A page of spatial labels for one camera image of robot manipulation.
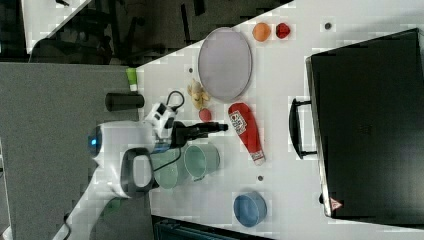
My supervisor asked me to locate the blue plastic cup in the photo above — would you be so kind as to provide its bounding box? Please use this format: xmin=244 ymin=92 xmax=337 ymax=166
xmin=233 ymin=191 xmax=267 ymax=228

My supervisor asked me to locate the small red toy strawberry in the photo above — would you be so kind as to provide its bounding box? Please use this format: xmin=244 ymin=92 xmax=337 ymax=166
xmin=276 ymin=23 xmax=291 ymax=39

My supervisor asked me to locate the black cable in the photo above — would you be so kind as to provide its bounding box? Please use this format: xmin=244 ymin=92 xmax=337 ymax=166
xmin=165 ymin=90 xmax=186 ymax=113

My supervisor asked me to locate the silver black toaster oven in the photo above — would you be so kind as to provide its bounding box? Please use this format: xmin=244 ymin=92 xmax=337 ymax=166
xmin=305 ymin=28 xmax=424 ymax=229

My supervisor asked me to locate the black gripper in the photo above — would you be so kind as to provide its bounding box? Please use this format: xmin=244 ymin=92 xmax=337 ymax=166
xmin=170 ymin=121 xmax=228 ymax=148

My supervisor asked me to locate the red plush strawberry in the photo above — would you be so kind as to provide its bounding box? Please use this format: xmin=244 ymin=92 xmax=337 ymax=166
xmin=199 ymin=108 xmax=212 ymax=122

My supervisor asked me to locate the black cylindrical container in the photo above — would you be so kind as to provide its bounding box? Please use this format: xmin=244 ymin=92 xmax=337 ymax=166
xmin=105 ymin=93 xmax=145 ymax=112

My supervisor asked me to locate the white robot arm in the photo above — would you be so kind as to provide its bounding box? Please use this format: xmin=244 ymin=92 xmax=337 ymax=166
xmin=52 ymin=119 xmax=228 ymax=240

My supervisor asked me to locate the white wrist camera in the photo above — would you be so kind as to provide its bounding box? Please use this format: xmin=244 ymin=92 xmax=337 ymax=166
xmin=145 ymin=103 xmax=177 ymax=139

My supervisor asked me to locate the green white bottle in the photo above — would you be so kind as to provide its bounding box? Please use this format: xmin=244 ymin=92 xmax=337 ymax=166
xmin=126 ymin=68 xmax=138 ymax=92

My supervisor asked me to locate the orange toy fruit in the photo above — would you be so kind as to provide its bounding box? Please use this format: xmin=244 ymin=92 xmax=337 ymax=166
xmin=252 ymin=22 xmax=271 ymax=42

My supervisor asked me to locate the red plush ketchup bottle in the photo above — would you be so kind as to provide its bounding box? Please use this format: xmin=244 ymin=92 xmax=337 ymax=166
xmin=228 ymin=102 xmax=265 ymax=166

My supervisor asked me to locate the green plastic mug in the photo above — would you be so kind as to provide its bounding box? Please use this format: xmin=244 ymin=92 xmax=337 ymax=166
xmin=184 ymin=143 xmax=220 ymax=181

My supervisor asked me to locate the yellow plush banana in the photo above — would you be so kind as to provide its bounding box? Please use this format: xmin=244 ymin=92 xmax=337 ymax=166
xmin=187 ymin=79 xmax=210 ymax=110

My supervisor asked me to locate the lavender round plate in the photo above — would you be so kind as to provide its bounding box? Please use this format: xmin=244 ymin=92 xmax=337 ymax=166
xmin=198 ymin=27 xmax=252 ymax=102

